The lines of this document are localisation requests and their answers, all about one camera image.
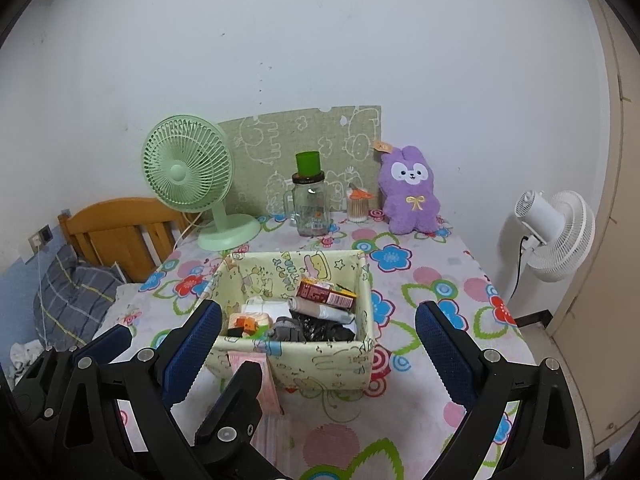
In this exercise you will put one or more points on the green plastic cup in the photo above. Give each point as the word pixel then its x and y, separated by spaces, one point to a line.
pixel 308 164

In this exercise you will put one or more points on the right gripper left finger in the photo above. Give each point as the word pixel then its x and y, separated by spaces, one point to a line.
pixel 185 349

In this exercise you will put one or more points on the beige door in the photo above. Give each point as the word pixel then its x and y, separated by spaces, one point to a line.
pixel 597 325

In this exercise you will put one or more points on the wall power socket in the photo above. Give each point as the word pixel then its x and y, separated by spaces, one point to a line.
pixel 40 239

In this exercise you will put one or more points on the blue plaid pillow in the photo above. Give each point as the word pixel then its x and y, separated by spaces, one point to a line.
pixel 72 299

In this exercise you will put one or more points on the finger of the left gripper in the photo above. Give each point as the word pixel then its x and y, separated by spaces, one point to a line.
pixel 105 348
pixel 236 413

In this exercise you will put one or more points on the cartoon fabric storage box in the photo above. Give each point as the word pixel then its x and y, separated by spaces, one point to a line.
pixel 276 276

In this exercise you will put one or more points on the clear plastic sleeve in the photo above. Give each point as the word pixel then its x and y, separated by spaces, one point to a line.
pixel 280 439

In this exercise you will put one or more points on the cotton swab jar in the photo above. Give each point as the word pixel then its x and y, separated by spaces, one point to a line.
pixel 357 203

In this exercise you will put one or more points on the grey drawstring pouch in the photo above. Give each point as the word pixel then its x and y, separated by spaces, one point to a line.
pixel 286 330

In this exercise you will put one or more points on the green desk fan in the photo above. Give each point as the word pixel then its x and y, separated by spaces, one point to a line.
pixel 187 163

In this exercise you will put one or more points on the white standing fan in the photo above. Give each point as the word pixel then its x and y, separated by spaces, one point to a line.
pixel 543 247

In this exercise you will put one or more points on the pink paper packet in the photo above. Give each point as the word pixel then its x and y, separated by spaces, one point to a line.
pixel 267 395

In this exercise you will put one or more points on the beige cloth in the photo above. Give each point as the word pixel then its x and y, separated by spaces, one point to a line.
pixel 323 311

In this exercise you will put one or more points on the purple bunny plush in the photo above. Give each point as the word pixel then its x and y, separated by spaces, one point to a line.
pixel 407 185

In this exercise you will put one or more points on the glass mason jar mug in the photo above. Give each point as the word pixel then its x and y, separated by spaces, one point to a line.
pixel 307 205

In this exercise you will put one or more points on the white foam pad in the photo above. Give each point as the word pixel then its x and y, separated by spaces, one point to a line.
pixel 274 308

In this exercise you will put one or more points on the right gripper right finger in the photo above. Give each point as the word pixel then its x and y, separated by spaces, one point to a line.
pixel 455 356

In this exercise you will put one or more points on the cartoon animal carton box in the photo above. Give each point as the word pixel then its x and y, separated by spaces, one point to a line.
pixel 328 293

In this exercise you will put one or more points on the black plastic bag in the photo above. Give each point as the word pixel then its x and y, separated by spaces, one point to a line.
pixel 316 329

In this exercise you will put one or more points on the wooden bed headboard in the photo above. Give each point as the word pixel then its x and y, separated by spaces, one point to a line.
pixel 137 233

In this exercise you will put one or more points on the orange green tissue pack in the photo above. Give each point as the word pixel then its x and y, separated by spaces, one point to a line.
pixel 253 325

